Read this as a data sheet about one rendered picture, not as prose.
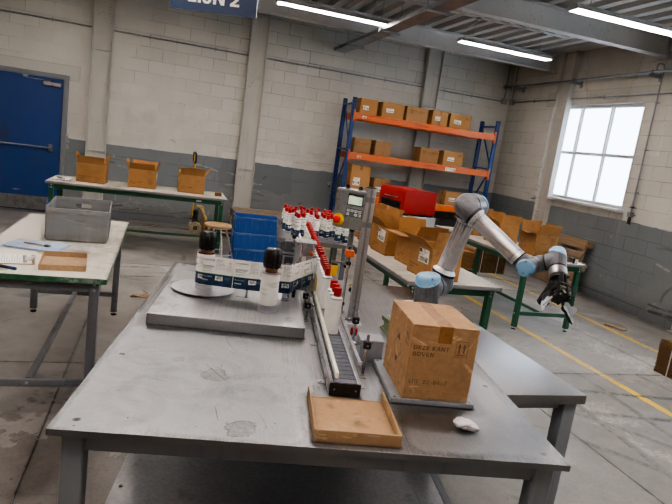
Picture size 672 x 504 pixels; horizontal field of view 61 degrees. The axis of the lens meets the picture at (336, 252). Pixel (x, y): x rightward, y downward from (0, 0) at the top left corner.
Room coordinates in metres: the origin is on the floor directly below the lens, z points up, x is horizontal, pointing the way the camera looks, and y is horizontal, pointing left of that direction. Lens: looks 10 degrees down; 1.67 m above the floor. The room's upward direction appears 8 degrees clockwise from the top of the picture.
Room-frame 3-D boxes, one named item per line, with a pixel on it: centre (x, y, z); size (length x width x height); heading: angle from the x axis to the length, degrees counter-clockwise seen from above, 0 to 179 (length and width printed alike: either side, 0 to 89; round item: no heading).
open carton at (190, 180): (7.88, 2.08, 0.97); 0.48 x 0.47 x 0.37; 20
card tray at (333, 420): (1.69, -0.12, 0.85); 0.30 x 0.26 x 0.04; 8
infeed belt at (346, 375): (2.68, 0.01, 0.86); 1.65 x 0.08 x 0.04; 8
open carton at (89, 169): (7.47, 3.29, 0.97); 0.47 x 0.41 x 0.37; 14
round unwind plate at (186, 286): (2.77, 0.63, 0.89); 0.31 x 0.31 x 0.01
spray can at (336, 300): (2.37, -0.03, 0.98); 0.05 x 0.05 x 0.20
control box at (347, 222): (2.80, -0.06, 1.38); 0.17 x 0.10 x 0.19; 63
